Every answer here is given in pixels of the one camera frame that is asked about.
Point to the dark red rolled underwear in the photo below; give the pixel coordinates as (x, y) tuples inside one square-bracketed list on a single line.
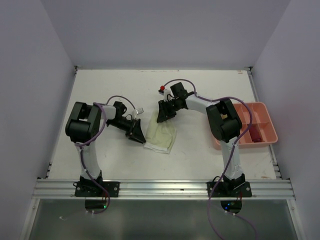
[(255, 134)]

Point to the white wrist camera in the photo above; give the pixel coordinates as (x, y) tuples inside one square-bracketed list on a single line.
[(166, 93), (139, 111)]

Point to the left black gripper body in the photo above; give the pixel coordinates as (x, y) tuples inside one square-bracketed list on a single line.
[(133, 127)]

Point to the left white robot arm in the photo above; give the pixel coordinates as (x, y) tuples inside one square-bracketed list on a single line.
[(87, 122)]

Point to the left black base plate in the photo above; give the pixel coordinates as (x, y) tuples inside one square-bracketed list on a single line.
[(89, 189)]

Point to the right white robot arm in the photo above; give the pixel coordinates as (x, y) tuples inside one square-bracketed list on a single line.
[(225, 126)]

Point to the pink divided tray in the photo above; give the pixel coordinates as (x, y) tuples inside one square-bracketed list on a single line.
[(261, 120)]

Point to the aluminium mounting rail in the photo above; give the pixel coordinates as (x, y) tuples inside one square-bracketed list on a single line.
[(277, 189)]

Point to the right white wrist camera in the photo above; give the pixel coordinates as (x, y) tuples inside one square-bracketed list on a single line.
[(166, 93)]

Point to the pale green underwear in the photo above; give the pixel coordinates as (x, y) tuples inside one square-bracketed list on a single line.
[(160, 137)]

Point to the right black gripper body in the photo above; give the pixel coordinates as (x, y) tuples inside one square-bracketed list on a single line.
[(169, 107)]

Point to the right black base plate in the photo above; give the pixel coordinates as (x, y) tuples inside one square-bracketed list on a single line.
[(226, 188)]

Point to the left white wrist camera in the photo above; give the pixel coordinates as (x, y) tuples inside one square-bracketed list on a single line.
[(139, 111)]

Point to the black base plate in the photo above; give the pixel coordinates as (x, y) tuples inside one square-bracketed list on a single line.
[(226, 188), (89, 189)]

